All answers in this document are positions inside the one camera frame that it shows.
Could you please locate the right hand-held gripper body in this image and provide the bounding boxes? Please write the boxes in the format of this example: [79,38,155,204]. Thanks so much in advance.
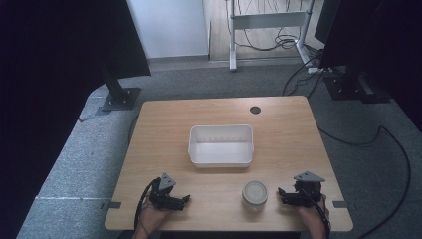
[288,170,326,209]

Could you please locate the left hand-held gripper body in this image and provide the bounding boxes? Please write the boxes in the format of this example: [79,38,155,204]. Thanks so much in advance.
[148,172,182,211]

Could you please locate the person's left hand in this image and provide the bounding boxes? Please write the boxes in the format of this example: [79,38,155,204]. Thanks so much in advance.
[137,201,176,235]

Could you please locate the person's right hand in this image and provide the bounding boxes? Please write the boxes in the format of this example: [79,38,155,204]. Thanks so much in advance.
[296,194,328,233]

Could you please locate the white lidded jar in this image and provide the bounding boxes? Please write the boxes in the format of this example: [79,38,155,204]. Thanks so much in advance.
[241,180,270,213]

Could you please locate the white plastic bin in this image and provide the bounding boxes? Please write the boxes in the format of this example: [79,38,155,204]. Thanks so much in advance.
[187,123,255,169]

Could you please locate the white power strip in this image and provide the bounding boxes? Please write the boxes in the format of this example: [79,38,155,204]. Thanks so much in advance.
[307,67,333,75]

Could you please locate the black curtain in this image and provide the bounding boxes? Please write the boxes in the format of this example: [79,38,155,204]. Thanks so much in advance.
[0,0,152,239]
[318,0,422,133]

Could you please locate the black monitor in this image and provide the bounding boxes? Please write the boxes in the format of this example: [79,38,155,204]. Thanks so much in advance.
[314,0,342,45]

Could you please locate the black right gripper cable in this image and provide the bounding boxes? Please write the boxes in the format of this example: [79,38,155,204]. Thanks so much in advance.
[307,190,332,239]

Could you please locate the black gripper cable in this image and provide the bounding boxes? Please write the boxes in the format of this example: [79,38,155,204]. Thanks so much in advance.
[133,177,161,231]
[307,190,332,239]

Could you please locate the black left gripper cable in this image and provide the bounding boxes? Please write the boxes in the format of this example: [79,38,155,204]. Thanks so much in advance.
[133,177,161,231]

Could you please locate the long black floor cable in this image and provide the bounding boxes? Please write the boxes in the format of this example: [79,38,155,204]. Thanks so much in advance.
[317,124,413,239]

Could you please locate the black stand with base plate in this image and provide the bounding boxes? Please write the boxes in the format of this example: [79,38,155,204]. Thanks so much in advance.
[98,59,142,113]

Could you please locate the black stand base plate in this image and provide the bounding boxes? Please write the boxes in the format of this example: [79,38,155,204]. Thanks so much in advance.
[322,73,392,105]

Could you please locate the tangle of black cables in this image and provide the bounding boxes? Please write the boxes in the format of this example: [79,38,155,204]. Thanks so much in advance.
[236,0,322,53]

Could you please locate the white metal desk frame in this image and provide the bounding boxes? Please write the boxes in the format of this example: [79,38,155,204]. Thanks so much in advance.
[226,0,317,73]

